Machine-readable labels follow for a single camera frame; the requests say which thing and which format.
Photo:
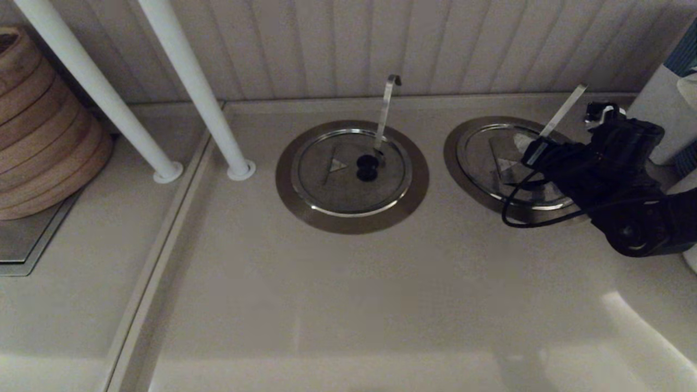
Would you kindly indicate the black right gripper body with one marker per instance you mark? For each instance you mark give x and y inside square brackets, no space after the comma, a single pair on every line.
[593,179]

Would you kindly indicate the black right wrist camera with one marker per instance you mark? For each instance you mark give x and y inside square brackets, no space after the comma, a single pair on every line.
[631,139]

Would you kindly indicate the shiny metal pot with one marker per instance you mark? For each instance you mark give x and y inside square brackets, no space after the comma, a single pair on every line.
[484,163]

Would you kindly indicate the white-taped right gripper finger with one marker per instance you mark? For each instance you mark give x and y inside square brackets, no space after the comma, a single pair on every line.
[536,152]

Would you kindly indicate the white round support pole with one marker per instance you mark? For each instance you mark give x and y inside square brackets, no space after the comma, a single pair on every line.
[190,76]
[98,87]

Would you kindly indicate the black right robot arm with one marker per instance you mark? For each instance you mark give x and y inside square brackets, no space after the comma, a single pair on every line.
[637,234]

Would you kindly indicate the dark striped cloth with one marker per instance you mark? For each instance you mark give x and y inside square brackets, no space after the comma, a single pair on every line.
[687,160]

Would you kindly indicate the stacked bamboo steamer baskets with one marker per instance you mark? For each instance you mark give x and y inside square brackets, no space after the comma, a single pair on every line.
[43,141]

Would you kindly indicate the flat steel tray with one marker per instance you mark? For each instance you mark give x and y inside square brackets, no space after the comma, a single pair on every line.
[27,239]

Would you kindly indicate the small white dish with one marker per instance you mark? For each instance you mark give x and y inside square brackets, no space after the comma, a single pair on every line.
[690,92]

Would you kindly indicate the white box container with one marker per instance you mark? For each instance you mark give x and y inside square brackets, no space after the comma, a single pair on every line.
[675,130]

